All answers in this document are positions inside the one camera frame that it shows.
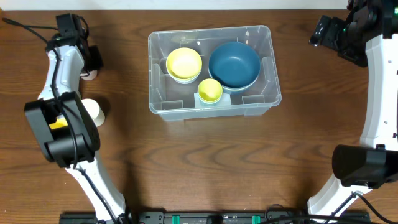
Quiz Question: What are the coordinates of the pink plastic cup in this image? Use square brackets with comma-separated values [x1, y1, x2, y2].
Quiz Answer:
[80, 70, 98, 81]

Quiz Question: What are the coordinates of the cream white plastic cup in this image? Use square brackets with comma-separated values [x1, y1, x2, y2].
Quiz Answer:
[81, 98, 105, 127]

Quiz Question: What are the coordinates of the yellow small bowl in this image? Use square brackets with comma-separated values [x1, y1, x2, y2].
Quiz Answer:
[166, 47, 203, 78]

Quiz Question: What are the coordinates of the white small bowl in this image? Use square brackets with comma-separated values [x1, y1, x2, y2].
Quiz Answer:
[172, 77, 197, 85]

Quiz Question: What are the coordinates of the light blue small bowl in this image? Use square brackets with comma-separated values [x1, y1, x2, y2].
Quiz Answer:
[169, 73, 199, 84]

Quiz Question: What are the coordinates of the dark blue large bowl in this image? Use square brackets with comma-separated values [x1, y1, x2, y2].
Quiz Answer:
[209, 82, 252, 95]

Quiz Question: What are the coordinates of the yellow plastic cup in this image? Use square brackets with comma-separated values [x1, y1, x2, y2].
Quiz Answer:
[198, 78, 223, 104]
[49, 115, 68, 130]

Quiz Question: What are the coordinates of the light blue plastic cup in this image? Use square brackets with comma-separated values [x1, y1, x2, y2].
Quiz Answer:
[199, 98, 220, 106]

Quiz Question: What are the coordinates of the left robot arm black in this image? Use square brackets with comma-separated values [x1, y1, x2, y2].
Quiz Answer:
[24, 13, 132, 223]

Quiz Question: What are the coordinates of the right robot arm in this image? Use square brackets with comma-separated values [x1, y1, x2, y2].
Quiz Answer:
[305, 0, 397, 223]

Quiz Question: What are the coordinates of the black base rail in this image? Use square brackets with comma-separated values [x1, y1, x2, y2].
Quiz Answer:
[58, 208, 371, 224]

